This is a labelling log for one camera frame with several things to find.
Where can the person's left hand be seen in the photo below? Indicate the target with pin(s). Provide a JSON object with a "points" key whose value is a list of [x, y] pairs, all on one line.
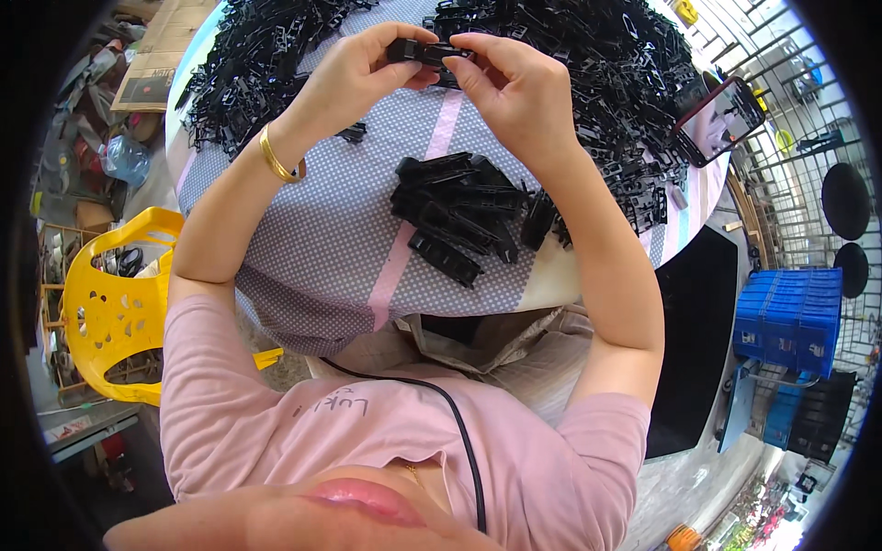
{"points": [[337, 82]]}

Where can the person's right hand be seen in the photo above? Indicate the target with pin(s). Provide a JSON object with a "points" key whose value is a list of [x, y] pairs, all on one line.
{"points": [[530, 103]]}

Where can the black plastic clip part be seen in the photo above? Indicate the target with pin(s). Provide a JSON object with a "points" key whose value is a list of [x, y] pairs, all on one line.
{"points": [[427, 54]]}

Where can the single small black plastic piece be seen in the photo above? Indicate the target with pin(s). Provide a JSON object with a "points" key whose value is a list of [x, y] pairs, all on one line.
{"points": [[353, 133]]}

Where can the heap of loose black frames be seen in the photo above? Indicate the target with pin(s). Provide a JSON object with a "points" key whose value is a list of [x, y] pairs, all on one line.
{"points": [[255, 62]]}

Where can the large heap of black frames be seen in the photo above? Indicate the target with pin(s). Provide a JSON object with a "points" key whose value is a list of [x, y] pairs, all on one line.
{"points": [[620, 89]]}

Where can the pile of assembled black clips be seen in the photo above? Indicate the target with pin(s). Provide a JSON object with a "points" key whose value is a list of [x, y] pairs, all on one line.
{"points": [[461, 206]]}

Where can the flattened cardboard box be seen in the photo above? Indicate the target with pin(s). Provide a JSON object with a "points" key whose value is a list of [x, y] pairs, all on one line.
{"points": [[162, 58]]}

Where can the phone in red case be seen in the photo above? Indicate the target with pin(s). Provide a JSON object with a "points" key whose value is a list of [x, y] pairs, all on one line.
{"points": [[720, 120]]}

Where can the heap of mixed clutter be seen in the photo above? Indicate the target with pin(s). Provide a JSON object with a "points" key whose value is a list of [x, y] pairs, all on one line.
{"points": [[89, 124]]}

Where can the person's legs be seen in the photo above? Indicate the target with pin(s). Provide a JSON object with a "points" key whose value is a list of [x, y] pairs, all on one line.
{"points": [[524, 358]]}

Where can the metal grid gate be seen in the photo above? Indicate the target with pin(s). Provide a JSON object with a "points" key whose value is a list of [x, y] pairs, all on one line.
{"points": [[792, 172]]}

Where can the black flat panel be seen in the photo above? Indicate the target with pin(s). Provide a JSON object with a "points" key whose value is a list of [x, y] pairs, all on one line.
{"points": [[692, 344]]}

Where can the yellow plastic chair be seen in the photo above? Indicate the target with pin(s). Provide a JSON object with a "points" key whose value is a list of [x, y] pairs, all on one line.
{"points": [[110, 310]]}

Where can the large black round stool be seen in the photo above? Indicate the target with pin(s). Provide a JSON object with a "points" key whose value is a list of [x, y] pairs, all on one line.
{"points": [[845, 201]]}

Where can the stack of blue crates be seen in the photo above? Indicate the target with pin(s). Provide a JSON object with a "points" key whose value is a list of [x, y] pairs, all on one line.
{"points": [[789, 320]]}

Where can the small black round stool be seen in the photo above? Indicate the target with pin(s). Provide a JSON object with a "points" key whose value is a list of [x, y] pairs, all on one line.
{"points": [[852, 270]]}

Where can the person's body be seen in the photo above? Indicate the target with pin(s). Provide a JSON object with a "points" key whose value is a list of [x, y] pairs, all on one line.
{"points": [[344, 448]]}

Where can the single blue plastic crate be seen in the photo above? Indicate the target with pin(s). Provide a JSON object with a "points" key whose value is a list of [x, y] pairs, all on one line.
{"points": [[782, 413]]}

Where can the black plastic crate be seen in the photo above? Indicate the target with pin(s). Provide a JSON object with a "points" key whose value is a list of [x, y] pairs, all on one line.
{"points": [[823, 417]]}

